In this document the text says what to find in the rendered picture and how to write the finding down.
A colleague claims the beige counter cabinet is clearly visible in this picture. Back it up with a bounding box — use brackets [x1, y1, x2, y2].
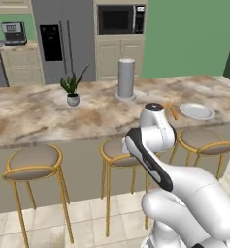
[0, 42, 46, 87]

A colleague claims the black microwave oven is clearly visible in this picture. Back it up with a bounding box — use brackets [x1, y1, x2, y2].
[97, 4, 147, 36]

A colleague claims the beige wall cupboard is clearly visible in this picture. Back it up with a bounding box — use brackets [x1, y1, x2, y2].
[0, 0, 33, 15]

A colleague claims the beige cupboard run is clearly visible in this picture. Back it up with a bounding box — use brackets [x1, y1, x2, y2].
[92, 0, 148, 81]

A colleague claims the grey fridge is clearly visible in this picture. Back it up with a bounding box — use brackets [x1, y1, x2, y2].
[31, 0, 97, 85]

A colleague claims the orange-handled fork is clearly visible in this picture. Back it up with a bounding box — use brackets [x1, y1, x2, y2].
[168, 103, 180, 121]

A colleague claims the grey paper towel roll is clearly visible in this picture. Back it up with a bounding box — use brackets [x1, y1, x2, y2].
[115, 57, 137, 101]

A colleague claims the white round plate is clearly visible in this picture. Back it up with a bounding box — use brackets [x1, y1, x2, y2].
[179, 102, 216, 121]

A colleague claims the green plant in grey pot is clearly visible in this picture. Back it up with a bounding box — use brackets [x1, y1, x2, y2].
[59, 64, 89, 108]

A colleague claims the gold stool with grey seat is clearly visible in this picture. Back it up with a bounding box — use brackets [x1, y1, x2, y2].
[2, 143, 75, 248]
[99, 136, 152, 238]
[168, 127, 230, 181]

